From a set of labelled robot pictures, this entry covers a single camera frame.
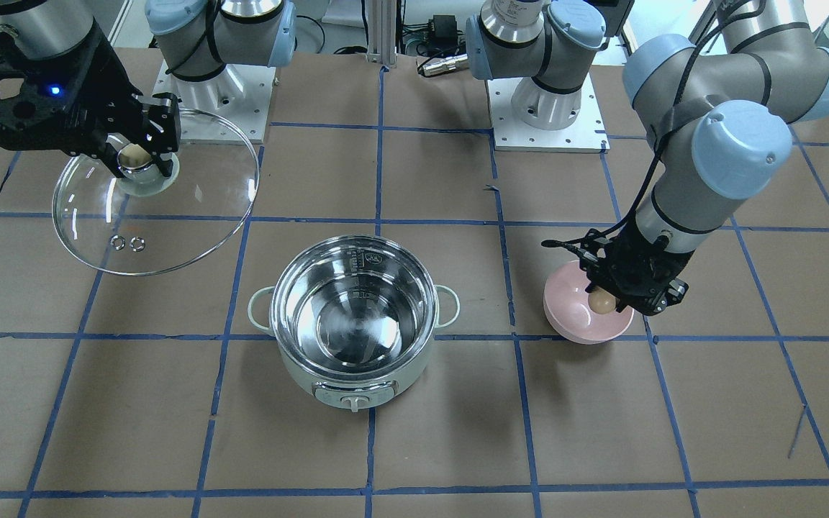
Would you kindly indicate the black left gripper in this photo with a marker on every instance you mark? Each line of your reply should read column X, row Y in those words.
column 629, row 267

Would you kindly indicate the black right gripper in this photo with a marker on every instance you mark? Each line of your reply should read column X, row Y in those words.
column 103, row 96

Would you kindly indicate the beige egg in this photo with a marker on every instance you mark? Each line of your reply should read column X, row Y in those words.
column 602, row 302

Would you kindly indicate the glass pot lid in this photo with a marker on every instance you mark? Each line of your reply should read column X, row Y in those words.
column 141, row 222

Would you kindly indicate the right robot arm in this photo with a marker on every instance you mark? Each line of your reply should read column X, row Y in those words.
column 198, row 39

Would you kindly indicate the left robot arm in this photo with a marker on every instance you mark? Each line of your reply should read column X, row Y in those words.
column 718, row 125

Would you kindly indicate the pale green steel pot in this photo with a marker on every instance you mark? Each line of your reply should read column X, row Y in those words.
column 354, row 317

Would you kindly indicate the pink bowl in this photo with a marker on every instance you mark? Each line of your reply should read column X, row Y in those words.
column 565, row 304

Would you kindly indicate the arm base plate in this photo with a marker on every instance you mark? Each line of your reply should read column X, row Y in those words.
column 525, row 118
column 240, row 93

